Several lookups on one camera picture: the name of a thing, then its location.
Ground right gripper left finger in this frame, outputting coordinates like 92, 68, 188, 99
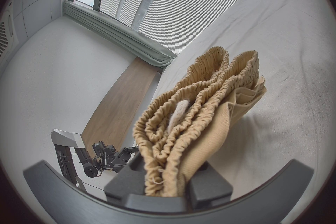
104, 151, 147, 201

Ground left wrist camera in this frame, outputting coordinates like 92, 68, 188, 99
92, 142, 116, 157

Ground bed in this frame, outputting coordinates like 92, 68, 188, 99
81, 0, 332, 202

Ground grey-green curtain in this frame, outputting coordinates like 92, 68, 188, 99
62, 0, 177, 68

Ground tan shorts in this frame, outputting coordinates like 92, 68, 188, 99
132, 46, 268, 198

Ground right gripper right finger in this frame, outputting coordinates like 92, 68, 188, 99
187, 161, 234, 209

